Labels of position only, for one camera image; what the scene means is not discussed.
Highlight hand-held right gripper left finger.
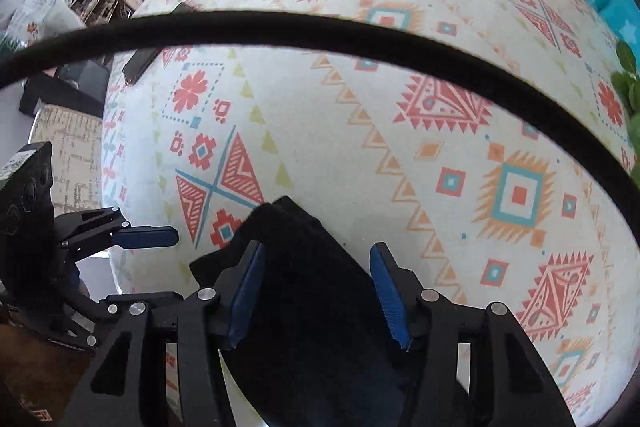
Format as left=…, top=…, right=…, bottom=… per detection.
left=62, top=241, right=266, bottom=427

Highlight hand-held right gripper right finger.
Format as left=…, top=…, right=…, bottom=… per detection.
left=369, top=242, right=577, bottom=427

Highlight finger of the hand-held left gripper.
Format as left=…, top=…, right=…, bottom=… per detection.
left=54, top=207, right=180, bottom=261
left=46, top=294, right=121, bottom=354

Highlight black pants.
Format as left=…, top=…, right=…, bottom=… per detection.
left=189, top=195, right=472, bottom=427

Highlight beige patterned rug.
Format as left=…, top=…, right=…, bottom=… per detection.
left=27, top=104, right=106, bottom=214

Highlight black box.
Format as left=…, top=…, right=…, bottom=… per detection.
left=18, top=59, right=112, bottom=118

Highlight patterned tablecloth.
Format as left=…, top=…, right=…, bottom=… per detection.
left=100, top=0, right=640, bottom=427

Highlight black phone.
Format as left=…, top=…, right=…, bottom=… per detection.
left=122, top=2, right=197, bottom=86

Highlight green plant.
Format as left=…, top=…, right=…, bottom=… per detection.
left=610, top=39, right=640, bottom=188

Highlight teal cloth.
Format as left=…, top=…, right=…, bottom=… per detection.
left=581, top=0, right=640, bottom=52

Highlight black cable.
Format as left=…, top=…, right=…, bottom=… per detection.
left=0, top=9, right=640, bottom=204

